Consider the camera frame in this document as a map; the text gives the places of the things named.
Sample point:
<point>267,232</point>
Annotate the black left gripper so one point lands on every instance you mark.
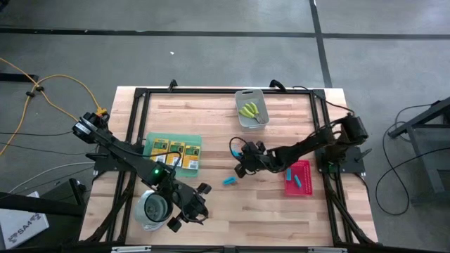
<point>192,204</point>

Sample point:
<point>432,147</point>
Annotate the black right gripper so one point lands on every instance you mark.
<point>260,161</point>

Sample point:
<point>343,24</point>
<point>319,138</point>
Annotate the blue eraser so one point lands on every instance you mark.
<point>289,174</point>
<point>229,181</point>

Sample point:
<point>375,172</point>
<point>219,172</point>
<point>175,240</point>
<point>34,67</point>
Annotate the yellow crayon box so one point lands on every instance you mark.
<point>192,157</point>
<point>160,150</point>
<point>175,153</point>

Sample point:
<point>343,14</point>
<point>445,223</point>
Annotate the blue chalk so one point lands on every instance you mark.
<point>298,181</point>

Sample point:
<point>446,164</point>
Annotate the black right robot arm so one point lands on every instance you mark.
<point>306,144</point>

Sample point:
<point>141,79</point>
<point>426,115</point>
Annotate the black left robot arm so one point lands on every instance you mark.
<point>123,154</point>

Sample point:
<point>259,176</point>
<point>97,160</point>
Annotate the metal bowl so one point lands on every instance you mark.
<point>151,211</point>

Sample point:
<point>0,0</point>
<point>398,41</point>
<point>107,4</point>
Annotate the red plastic mesh basket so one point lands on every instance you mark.
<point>306,168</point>

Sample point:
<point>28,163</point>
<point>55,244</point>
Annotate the grey plastic bin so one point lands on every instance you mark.
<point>260,96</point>

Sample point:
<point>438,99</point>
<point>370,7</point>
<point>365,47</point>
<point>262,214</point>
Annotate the teal translucent plastic tray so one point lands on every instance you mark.
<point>147,139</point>

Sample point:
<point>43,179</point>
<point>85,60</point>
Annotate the black floor stand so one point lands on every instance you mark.
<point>35,205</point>

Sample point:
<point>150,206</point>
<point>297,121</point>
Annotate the white printed cardboard box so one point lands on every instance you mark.
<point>21,225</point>

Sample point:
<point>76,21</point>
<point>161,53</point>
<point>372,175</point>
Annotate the black flat floor bar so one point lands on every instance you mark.
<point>17,77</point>

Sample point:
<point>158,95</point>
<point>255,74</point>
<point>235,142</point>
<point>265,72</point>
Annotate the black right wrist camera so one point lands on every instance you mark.
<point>258,145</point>

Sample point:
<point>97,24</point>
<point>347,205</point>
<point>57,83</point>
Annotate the grey metal bracket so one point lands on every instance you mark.
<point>131,249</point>
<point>327,250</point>

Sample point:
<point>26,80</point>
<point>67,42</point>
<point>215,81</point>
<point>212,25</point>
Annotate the black metal table frame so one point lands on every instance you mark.
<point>228,91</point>

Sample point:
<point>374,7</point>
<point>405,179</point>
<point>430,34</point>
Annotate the black frame clamp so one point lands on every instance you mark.
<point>277,84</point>
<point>172,86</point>

